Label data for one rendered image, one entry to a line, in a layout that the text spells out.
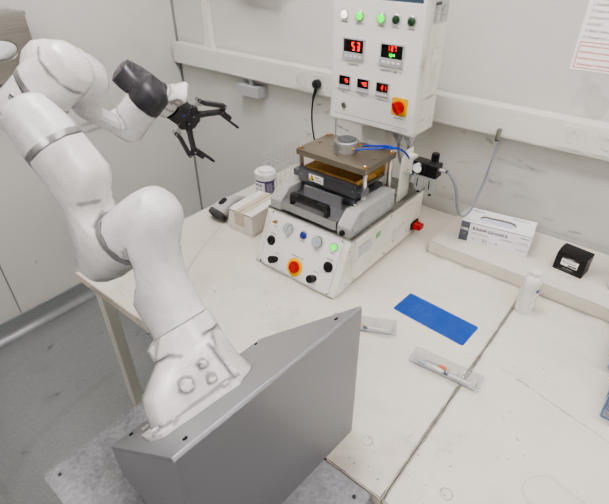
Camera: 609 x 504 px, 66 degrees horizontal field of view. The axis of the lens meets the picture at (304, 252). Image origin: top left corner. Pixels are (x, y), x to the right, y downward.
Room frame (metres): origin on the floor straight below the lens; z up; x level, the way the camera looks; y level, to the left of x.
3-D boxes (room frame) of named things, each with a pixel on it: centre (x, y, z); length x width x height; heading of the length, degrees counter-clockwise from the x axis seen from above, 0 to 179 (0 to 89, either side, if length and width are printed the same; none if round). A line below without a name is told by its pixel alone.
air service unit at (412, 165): (1.38, -0.39, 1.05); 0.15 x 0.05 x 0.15; 50
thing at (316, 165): (1.42, -0.14, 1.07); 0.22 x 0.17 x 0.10; 50
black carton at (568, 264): (1.20, -0.85, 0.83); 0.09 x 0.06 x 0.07; 43
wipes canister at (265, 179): (1.75, 0.16, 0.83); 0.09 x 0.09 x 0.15
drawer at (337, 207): (1.39, -0.11, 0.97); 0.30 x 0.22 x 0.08; 140
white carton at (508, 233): (1.38, -0.67, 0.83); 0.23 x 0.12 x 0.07; 60
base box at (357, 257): (1.41, -0.15, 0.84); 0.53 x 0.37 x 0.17; 140
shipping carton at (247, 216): (1.57, 0.18, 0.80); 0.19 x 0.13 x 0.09; 140
